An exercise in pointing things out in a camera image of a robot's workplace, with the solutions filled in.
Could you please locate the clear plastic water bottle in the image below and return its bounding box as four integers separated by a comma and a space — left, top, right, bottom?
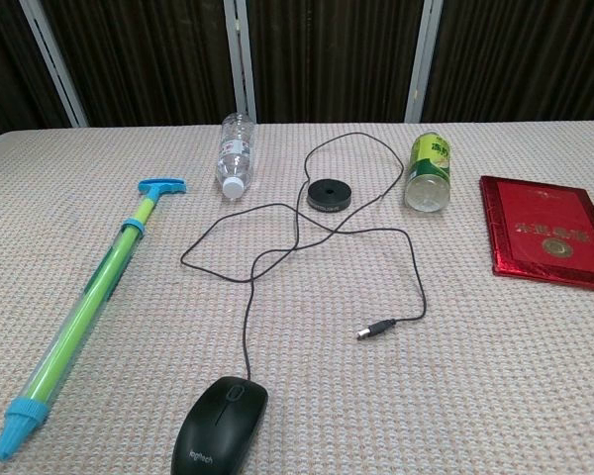
214, 112, 256, 200

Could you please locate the blue green water pump toy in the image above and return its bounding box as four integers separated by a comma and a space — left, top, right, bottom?
0, 177, 189, 461

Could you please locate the black mouse cable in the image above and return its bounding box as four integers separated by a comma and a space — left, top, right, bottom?
179, 132, 429, 382

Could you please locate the black computer mouse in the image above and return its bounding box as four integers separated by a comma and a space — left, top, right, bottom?
170, 375, 269, 475

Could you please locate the beige woven table cloth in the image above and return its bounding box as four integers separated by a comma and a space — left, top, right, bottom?
0, 118, 594, 475

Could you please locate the red certificate book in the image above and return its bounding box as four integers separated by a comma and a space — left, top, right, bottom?
478, 174, 594, 294

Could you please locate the grey metal frame post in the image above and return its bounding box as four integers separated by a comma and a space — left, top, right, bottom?
18, 0, 89, 129
404, 0, 446, 124
223, 0, 257, 125

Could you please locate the black USB plug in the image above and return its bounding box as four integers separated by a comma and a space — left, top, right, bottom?
354, 319, 397, 341

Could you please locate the green label plastic bottle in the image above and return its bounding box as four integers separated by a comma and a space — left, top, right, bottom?
404, 131, 452, 214

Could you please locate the black tape roll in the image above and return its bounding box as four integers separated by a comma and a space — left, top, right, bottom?
306, 180, 351, 215

